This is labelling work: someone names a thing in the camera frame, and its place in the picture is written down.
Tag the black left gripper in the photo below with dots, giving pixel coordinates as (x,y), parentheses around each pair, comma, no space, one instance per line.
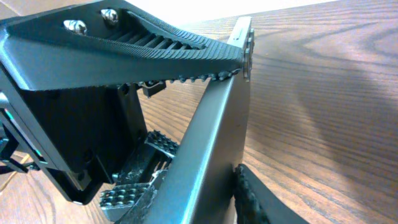
(80,138)

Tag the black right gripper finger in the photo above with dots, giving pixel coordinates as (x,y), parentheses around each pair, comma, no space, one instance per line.
(256,204)

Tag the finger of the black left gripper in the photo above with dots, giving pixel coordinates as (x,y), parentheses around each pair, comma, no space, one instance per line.
(107,43)
(140,179)

